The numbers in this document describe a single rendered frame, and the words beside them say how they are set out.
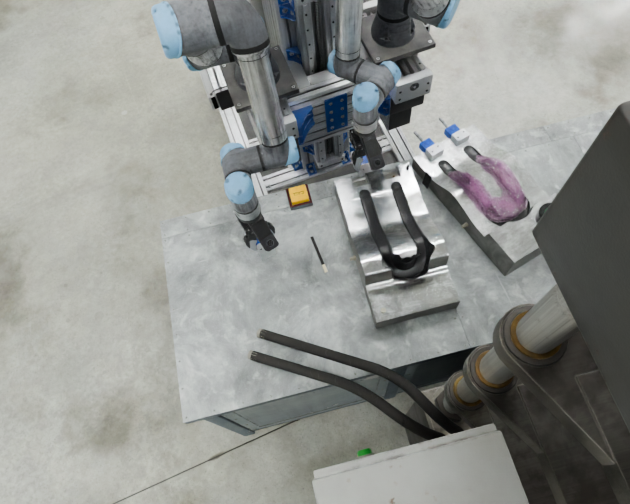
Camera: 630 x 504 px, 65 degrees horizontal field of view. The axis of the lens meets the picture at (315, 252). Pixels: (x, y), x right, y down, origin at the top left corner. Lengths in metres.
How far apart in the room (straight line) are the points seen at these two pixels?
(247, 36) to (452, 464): 0.96
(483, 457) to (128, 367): 1.99
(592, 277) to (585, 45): 3.15
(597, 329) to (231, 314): 1.26
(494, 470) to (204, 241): 1.22
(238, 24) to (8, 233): 2.28
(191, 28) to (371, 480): 0.96
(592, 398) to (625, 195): 0.45
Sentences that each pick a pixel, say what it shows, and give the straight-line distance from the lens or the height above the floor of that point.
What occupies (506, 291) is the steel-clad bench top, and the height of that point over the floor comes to 0.80.
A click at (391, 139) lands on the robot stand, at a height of 0.23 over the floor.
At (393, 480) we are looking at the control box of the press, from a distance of 0.82.
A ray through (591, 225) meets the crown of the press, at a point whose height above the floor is 1.91.
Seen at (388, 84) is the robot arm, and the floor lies 1.16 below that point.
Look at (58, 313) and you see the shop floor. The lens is 2.84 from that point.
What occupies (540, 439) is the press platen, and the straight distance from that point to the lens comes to 1.06.
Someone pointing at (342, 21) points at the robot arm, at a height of 1.32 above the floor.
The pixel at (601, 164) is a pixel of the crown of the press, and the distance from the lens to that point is 0.44.
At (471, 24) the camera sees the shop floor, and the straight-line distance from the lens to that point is 3.57.
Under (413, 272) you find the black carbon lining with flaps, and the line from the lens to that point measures 1.55.
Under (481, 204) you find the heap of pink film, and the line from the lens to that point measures 1.66.
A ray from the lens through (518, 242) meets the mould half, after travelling 1.61.
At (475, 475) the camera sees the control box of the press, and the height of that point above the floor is 1.47.
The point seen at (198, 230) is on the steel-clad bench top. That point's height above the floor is 0.80.
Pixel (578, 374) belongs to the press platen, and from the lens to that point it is 0.83.
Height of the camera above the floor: 2.29
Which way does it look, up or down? 65 degrees down
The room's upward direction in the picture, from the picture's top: 11 degrees counter-clockwise
